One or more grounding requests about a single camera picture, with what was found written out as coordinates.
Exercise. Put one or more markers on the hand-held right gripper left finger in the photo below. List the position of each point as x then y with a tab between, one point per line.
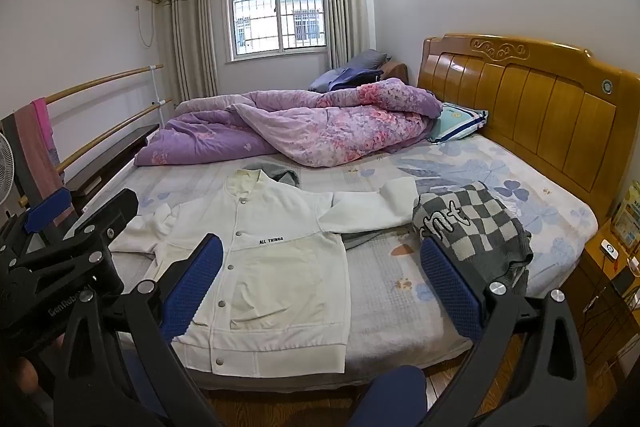
196	287

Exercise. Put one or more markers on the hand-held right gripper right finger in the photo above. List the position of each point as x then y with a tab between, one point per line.
450	292

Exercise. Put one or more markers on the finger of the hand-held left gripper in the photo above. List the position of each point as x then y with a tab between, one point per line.
50	211
107	212

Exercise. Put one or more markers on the white waffle-knit sweater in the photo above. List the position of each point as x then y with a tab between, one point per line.
270	277

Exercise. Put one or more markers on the white standing fan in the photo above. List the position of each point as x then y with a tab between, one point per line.
6	172

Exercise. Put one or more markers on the dusty pink towel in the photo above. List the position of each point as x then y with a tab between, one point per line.
32	152

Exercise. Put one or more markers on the dark wooden bench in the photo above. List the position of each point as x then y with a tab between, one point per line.
120	147

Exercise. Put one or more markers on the grey checkered sweater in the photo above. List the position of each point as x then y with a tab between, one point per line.
470	227

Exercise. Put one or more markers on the bright pink cloth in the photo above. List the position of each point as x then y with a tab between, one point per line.
46	127

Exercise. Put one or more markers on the person's right leg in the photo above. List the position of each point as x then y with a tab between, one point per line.
387	397

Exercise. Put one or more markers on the wooden nightstand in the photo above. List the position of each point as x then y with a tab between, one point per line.
600	307

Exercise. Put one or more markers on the small white device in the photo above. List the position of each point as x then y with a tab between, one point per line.
610	248

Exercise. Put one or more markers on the blue white striped cloth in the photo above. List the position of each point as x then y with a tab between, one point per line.
457	122

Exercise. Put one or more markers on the small black box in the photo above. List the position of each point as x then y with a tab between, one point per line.
624	281

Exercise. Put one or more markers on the purple floral quilt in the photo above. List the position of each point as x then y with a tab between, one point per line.
300	127

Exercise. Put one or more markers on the yellow green box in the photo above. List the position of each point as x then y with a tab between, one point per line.
629	217

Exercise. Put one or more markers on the grey beige curtain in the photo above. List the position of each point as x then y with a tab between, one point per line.
192	37
345	7

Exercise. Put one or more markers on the wooden bed headboard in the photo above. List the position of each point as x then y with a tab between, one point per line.
530	107

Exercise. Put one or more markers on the brown armchair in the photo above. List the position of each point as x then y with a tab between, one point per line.
395	71

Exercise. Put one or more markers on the blue grey pillow pile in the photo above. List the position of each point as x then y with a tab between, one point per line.
350	69

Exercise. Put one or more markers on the barred window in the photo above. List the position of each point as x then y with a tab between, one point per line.
275	12

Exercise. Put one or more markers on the wooden wall rail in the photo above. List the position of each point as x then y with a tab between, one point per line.
120	123
100	82

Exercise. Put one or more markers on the white rail post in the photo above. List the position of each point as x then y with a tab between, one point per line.
155	92

